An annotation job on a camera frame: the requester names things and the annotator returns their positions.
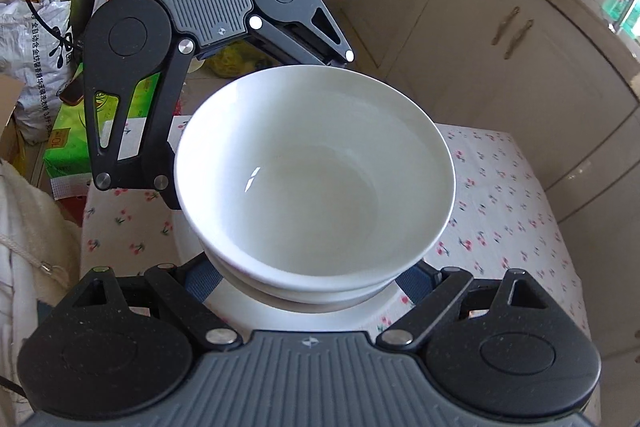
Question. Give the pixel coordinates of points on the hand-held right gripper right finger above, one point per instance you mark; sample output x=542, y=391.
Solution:
x=417, y=283

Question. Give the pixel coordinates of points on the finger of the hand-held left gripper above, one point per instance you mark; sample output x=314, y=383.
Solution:
x=300, y=48
x=167, y=142

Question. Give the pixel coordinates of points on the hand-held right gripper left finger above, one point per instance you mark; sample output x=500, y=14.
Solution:
x=205, y=278

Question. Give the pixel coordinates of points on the white floral bowl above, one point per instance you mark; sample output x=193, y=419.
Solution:
x=310, y=298
x=310, y=167

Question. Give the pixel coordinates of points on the yellow plastic bag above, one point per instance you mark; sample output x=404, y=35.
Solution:
x=230, y=59

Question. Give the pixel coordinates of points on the green tissue pack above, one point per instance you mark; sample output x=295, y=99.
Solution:
x=70, y=142

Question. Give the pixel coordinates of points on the cherry-print tablecloth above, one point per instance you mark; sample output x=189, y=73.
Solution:
x=500, y=217

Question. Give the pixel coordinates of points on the white printed rice bag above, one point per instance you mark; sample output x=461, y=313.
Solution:
x=35, y=57

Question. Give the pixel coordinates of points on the brown cardboard box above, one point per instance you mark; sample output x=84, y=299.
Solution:
x=7, y=107

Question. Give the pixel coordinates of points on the green dish soap bottle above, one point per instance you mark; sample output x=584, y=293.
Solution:
x=622, y=9

